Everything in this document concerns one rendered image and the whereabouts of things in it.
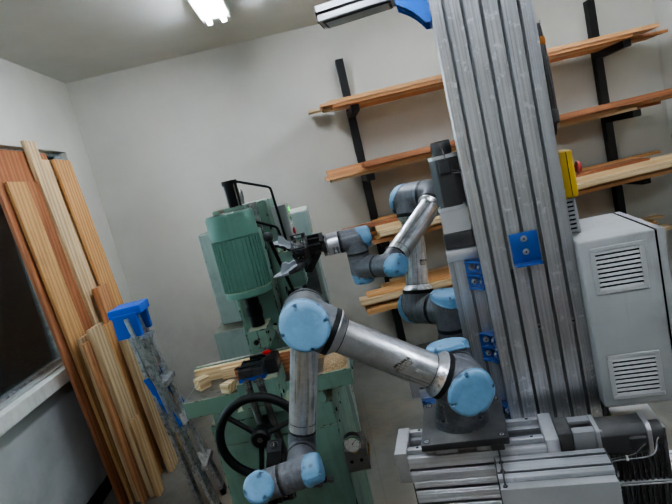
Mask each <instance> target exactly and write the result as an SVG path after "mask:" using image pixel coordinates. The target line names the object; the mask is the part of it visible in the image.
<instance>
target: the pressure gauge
mask: <svg viewBox="0 0 672 504"><path fill-rule="evenodd" d="M355 440H356V441H355ZM354 441H355V442H354ZM353 442H354V443H353ZM352 443H353V445H352ZM361 445H362V443H361V437H360V435H359V434H358V433H356V432H348V433H346V434H345V436H344V438H343V447H344V449H345V450H346V451H348V452H351V453H353V454H357V453H358V450H359V449H360V448H361Z"/></svg>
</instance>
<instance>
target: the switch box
mask: <svg viewBox="0 0 672 504"><path fill-rule="evenodd" d="M277 207H278V210H279V214H280V217H281V220H282V224H283V227H284V230H285V234H286V237H287V240H288V241H290V242H291V238H290V236H291V235H295V233H294V232H293V227H294V226H293V222H292V220H290V216H291V214H290V210H289V211H288V209H287V207H289V206H288V204H287V203H284V204H280V205H277ZM271 210H272V214H273V218H274V222H275V225H276V226H277V227H278V228H279V230H280V233H281V236H283V237H284V235H283V232H282V229H281V226H280V222H279V219H278V216H277V212H276V209H275V206H273V207H271ZM288 212H289V213H288ZM291 222H292V224H291Z"/></svg>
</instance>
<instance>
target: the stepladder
mask: <svg viewBox="0 0 672 504"><path fill-rule="evenodd" d="M147 307H149V302H148V299H142V300H137V301H133V302H129V303H125V304H121V305H118V306H116V307H115V308H113V309H112V310H111V311H109V312H108V313H107V315H108V319H109V321H112V322H113V325H114V329H115V332H116V335H117V338H118V341H122V340H126V339H128V341H129V343H130V345H131V348H132V350H133V352H134V355H135V357H136V360H137V362H138V364H139V367H140V369H141V371H142V374H143V376H144V379H145V380H144V383H145V384H146V386H147V387H148V388H149V390H150V393H151V395H152V398H153V400H154V402H155V405H156V407H157V410H158V412H159V414H160V417H161V419H162V421H163V424H164V426H165V429H166V431H167V433H168V436H169V438H170V440H171V443H172V445H173V448H174V450H175V452H176V455H177V457H178V459H179V462H180V464H181V467H182V469H183V471H184V474H185V476H186V478H187V481H188V483H189V486H190V488H191V490H192V493H193V495H194V497H195V500H196V502H197V504H205V503H204V500H203V498H202V496H201V493H200V491H199V488H198V486H197V484H196V481H195V479H194V476H193V474H195V473H196V475H197V477H198V479H199V481H200V483H201V486H202V488H203V490H204V492H205V494H206V496H207V498H208V500H209V502H210V504H222V503H221V502H220V501H219V499H218V497H217V495H216V493H215V491H214V489H213V486H212V484H211V482H210V480H209V478H208V476H207V474H206V472H205V471H206V470H208V467H209V469H210V471H211V473H212V475H213V477H214V479H215V481H216V483H217V485H218V487H219V489H220V490H219V491H220V493H221V495H222V496H223V495H225V494H226V489H227V486H226V484H225V482H223V480H222V478H221V476H220V474H219V472H218V470H217V468H216V466H215V464H214V462H213V460H212V454H213V451H212V449H207V447H206V445H205V443H204V441H203V439H202V437H201V435H200V433H199V431H198V428H197V426H196V424H195V422H194V420H193V419H187V416H186V412H185V409H184V406H183V404H184V402H185V401H184V399H183V397H182V395H181V393H180V391H179V389H178V387H177V385H176V383H175V381H174V379H173V378H174V376H175V375H176V374H175V371H174V370H173V371H170V370H169V368H168V366H167V364H166V362H165V360H164V358H163V356H162V354H161V352H160V349H159V347H158V345H157V343H156V341H155V339H154V336H155V334H156V332H155V329H154V330H150V329H149V327H151V326H152V322H151V318H150V315H149V312H148V308H147ZM156 359H157V360H156ZM157 361H158V362H157ZM158 363H159V364H158ZM159 365H160V366H159ZM171 393H172V394H173V396H174V397H175V399H176V401H177V403H178V405H179V407H180V409H181V411H182V413H179V411H178V409H177V406H176V404H175V402H174V399H173V397H172V395H171ZM168 416H169V417H168ZM169 418H170V419H169ZM170 420H171V421H170ZM171 422H172V424H173V426H172V424H171ZM189 427H190V430H191V432H192V434H193V436H194V438H195V440H196V442H197V444H198V446H199V448H200V450H201V452H198V453H197V452H196V450H195V448H194V446H193V444H192V441H191V439H190V437H189V434H188V432H187V430H186V429H188V428H189ZM175 432H176V433H177V435H178V437H179V439H180V441H181V443H182V445H183V447H184V450H185V452H186V454H187V456H188V458H189V460H190V462H191V464H192V469H190V467H189V464H188V462H187V460H186V457H185V455H184V453H183V450H182V448H181V445H180V443H179V441H178V438H177V436H176V433H175ZM191 470H192V472H191Z"/></svg>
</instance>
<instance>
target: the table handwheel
mask: <svg viewBox="0 0 672 504"><path fill-rule="evenodd" d="M252 402H268V403H272V404H275V405H277V406H279V407H281V408H282V409H284V410H285V411H286V412H287V413H288V414H289V401H287V400H286V399H284V398H282V397H280V396H278V395H275V394H271V393H264V392H256V393H250V394H246V395H243V396H241V397H239V398H237V399H235V400H234V401H232V402H231V403H230V404H229V405H228V406H227V407H226V408H225V409H224V410H223V412H222V413H221V415H220V417H219V419H218V422H217V425H216V431H215V439H216V445H217V448H218V451H219V453H220V455H221V457H222V458H223V460H224V461H225V462H226V463H227V465H228V466H229V467H231V468H232V469H233V470H234V471H236V472H237V473H239V474H241V475H243V476H246V477H248V475H250V474H251V473H252V472H254V471H256V470H258V469H253V468H249V467H247V466H245V465H243V464H241V463H240V462H238V461H237V460H236V459H235V458H234V457H233V456H232V455H231V453H230V452H229V450H228V448H227V446H226V442H225V436H224V432H225V426H226V423H227V421H229V422H231V423H232V424H234V425H236V426H238V427H240V428H242V429H243V430H245V431H247V432H248V433H250V434H252V436H251V443H252V444H253V445H254V446H255V447H256V448H259V470H262V469H265V468H264V448H265V447H267V442H268V441H269V440H270V439H271V436H272V434H273V433H275V432H276V431H278V430H280V429H282V428H284V427H286V426H288V425H289V419H288V420H286V421H284V422H282V423H280V424H278V425H276V426H274V427H272V428H270V426H271V424H270V421H269V417H268V415H267V414H266V415H263V416H262V418H263V419H262V420H263V421H262V422H261V423H260V425H258V426H256V427H255V428H254V429H253V428H252V427H250V426H248V425H246V424H244V423H242V422H240V421H238V420H237V419H235V418H233V417H231V415H232V413H233V412H234V411H235V410H237V409H238V408H239V407H241V406H243V405H245V404H248V403H252Z"/></svg>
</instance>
